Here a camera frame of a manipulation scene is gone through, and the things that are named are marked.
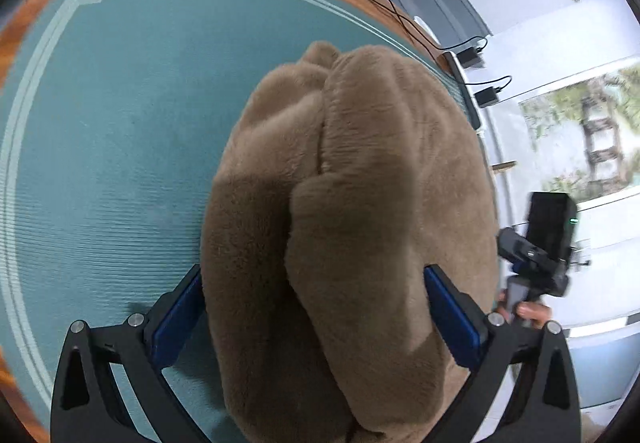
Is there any white power strip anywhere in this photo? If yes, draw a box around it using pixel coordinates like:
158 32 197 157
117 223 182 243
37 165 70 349
441 50 484 132

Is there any black power adapter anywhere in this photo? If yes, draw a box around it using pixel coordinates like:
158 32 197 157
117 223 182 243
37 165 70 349
474 85 502 108
456 45 484 70

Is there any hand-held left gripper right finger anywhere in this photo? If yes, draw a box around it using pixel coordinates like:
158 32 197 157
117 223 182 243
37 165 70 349
423 264 581 443

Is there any brown fleece garment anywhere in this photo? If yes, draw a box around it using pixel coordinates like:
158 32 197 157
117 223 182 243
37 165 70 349
200 40 501 443

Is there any adapter cable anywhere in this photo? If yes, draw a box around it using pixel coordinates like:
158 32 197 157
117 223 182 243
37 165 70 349
464 75 514 94
440 36 489 55

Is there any green table mat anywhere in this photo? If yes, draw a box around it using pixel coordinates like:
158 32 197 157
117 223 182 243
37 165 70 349
0 0 483 443

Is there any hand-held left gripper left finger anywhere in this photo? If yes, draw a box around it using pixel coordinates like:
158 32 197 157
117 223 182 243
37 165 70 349
50 264 211 443

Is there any person's right hand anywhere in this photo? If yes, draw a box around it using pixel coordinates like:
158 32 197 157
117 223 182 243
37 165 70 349
515 301 551 329

